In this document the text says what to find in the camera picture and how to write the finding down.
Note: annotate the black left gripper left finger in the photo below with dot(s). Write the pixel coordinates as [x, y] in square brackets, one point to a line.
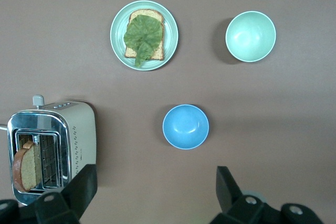
[81, 190]

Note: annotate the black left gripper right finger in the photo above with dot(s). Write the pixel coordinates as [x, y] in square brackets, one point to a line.
[228, 192]

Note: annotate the blue bowl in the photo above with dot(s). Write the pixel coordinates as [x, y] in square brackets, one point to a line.
[186, 127]

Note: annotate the pale green bowl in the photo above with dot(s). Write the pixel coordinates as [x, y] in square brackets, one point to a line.
[250, 36]

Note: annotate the round-topped brown bread slice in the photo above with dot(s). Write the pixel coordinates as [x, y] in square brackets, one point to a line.
[27, 166]

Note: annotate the beige chrome toaster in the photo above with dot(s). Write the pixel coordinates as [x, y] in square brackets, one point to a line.
[81, 129]

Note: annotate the pale green plate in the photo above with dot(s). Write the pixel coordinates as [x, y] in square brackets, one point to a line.
[118, 43]

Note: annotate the square toast bread slice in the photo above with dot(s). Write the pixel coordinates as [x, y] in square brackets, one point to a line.
[157, 53]

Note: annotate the green lettuce leaf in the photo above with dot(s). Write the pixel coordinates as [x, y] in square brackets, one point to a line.
[143, 35]

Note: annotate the brown table cover mat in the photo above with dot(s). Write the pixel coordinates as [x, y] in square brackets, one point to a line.
[52, 24]

